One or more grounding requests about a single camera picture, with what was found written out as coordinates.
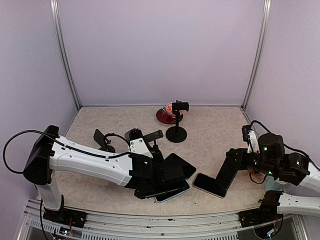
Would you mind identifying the left folding phone stand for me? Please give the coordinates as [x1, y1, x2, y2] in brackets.
[93, 129, 116, 153]

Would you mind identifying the red patterned teacup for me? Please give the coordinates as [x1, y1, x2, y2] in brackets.
[165, 100, 184, 118]

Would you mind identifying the phone lower left blue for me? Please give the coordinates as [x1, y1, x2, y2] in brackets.
[154, 179, 190, 203]

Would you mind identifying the orange white bowl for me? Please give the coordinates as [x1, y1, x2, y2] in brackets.
[249, 171, 263, 177]

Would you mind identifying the front aluminium rail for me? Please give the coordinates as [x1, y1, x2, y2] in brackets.
[14, 199, 309, 240]

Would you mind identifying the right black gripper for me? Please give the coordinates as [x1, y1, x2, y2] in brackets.
[226, 147, 279, 177]

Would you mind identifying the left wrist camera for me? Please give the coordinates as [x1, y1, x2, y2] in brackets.
[129, 137, 153, 159]

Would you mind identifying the folding phone stand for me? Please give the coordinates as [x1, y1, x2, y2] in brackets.
[93, 129, 116, 153]
[124, 128, 143, 142]

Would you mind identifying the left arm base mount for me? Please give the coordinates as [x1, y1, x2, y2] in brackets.
[43, 208, 87, 229]

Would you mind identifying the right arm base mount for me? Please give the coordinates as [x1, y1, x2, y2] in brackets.
[238, 190, 284, 228]

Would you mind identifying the right aluminium frame post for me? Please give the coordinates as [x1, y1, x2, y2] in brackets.
[241, 0, 272, 112]

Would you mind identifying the phone lower right pink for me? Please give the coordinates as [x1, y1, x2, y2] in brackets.
[192, 173, 227, 199]

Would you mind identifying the phone upper left blue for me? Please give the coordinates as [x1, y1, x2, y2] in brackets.
[164, 153, 197, 180]

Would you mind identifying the middle folding phone stand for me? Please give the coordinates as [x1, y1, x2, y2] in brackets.
[124, 128, 143, 142]

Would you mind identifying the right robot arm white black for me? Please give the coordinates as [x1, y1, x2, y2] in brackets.
[217, 131, 320, 222]

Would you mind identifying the phone black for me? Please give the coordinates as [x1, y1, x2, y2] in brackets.
[216, 154, 239, 191]

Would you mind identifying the aluminium frame post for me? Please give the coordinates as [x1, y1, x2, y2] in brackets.
[241, 0, 272, 112]
[50, 0, 82, 111]

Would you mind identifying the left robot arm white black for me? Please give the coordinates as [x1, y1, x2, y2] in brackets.
[20, 125, 190, 223]

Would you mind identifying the black pole stand centre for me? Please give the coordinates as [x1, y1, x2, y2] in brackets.
[165, 100, 190, 143]

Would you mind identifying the left aluminium frame post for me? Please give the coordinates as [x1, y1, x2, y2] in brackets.
[50, 0, 82, 111]

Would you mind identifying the phone blue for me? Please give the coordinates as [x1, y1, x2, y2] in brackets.
[164, 153, 197, 180]
[154, 179, 190, 203]

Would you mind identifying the light blue mug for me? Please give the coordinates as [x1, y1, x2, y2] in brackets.
[264, 176, 284, 192]

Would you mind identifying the black pole stand clamp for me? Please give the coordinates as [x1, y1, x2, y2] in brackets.
[143, 130, 164, 162]

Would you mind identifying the red saucer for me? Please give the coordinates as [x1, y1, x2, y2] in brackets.
[155, 107, 176, 125]

